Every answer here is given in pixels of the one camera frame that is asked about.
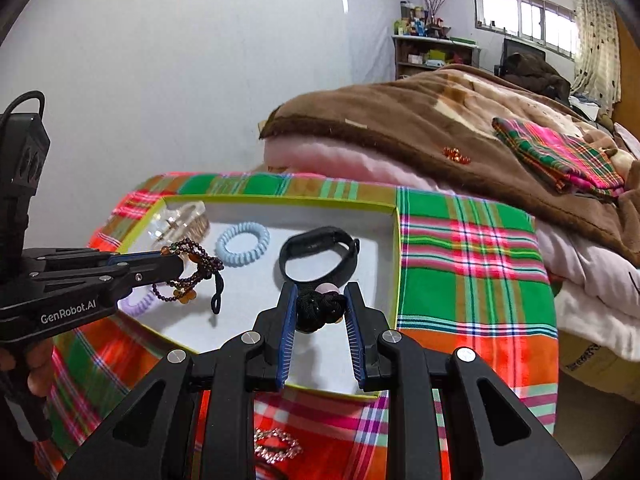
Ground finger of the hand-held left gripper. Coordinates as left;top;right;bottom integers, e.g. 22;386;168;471
22;247;166;267
30;257;186;306

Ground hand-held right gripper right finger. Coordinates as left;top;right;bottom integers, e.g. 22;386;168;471
344;282;583;480

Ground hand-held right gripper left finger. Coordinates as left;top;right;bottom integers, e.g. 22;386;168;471
57;282;301;480

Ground purple spiral hair tie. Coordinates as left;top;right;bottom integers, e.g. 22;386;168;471
120;287;158;316

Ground black knotted hair tie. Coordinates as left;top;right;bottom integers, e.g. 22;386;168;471
295;284;348;333

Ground yellow-green cardboard box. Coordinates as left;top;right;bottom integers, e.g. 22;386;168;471
117;195;403;401

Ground dark red beaded bracelet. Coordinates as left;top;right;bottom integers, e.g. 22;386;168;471
152;237;226;316

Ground clear plastic hair claw clip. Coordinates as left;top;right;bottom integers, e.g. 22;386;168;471
147;201;208;246

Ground light blue spiral hair tie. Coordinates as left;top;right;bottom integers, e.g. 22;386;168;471
215;221;271;268

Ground black smart wristband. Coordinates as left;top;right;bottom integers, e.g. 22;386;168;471
279;226;361;286

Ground person's left hand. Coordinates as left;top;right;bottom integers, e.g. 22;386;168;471
26;341;54;397

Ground red green plaid blanket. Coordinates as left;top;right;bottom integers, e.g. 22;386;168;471
35;172;558;480

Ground pink quilt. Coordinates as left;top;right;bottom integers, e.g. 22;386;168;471
264;137;451;196

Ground brown fleece blanket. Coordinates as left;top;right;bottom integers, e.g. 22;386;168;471
259;64;640;268

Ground brown cardboard carton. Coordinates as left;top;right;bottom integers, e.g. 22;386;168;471
557;332;640;391

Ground white quilt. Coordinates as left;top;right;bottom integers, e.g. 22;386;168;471
535;220;640;361

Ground folded plaid cloth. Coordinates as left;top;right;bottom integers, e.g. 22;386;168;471
492;116;626;198

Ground wooden shelf unit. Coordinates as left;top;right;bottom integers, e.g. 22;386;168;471
391;34;482;81

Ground dark brown jacket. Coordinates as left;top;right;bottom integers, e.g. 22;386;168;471
500;54;573;103

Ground bottles and jars on shelf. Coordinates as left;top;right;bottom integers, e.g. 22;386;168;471
395;0;451;38

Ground black monitor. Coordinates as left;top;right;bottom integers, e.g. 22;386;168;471
501;37;547;68

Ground barred window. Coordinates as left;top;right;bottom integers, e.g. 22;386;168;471
472;0;578;58

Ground patterned cream curtain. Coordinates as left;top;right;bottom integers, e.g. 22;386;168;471
570;0;623;111

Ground orange wooden wardrobe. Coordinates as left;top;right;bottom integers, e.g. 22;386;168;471
612;10;640;126

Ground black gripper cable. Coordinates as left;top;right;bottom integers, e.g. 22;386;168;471
0;91;46;123

